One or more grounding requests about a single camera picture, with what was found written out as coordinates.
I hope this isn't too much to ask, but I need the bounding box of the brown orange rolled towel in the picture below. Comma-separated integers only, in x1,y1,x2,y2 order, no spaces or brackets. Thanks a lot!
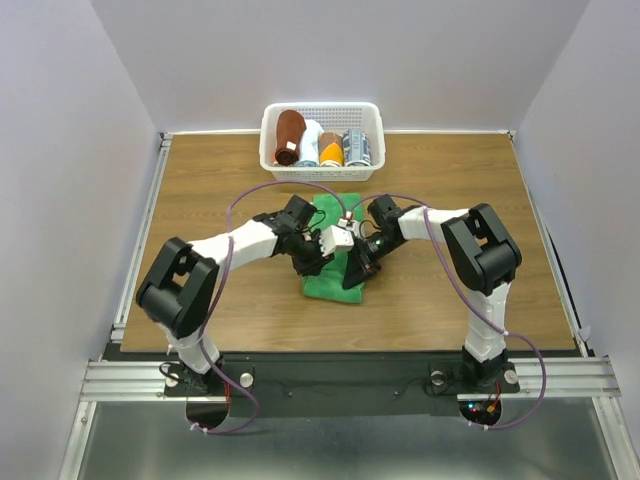
318,132,344,167

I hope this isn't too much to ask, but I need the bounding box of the grey patterned rolled towel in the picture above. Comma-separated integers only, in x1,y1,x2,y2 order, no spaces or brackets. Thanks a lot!
342,128,372,167

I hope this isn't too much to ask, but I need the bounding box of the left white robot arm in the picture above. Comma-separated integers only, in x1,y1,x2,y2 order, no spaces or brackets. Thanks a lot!
135,195,352,394

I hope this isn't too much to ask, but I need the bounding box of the green towel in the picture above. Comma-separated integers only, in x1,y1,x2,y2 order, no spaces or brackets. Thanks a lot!
302,194,364,304

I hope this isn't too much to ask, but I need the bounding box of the white blue rolled towel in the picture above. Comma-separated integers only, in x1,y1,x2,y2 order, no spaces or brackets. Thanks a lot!
294,119,324,168

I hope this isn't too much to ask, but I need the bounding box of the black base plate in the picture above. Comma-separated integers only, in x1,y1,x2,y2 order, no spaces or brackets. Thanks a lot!
102,350,521,420

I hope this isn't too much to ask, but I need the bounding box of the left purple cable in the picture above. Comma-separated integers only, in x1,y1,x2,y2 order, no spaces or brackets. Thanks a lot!
188,181,354,435

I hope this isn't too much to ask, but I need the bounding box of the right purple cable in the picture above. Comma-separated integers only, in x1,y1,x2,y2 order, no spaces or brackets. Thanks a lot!
344,193,547,432

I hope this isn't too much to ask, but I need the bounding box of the purple cable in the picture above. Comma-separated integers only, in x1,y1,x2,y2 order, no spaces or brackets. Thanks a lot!
188,181,354,435
344,193,547,432

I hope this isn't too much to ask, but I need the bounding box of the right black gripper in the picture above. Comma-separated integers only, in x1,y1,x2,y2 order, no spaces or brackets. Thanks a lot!
343,231,402,289

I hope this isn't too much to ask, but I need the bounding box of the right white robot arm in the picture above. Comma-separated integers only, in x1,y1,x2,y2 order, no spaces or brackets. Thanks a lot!
342,194,522,390

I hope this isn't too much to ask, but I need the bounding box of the white plastic basket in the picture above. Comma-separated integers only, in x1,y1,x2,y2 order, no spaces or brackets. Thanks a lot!
259,101,386,182

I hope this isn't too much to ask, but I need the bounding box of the aluminium frame rail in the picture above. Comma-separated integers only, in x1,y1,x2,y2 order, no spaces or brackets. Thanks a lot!
59,132,174,479

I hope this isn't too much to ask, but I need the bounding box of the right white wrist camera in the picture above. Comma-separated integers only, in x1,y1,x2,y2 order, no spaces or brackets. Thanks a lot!
337,211,367,239

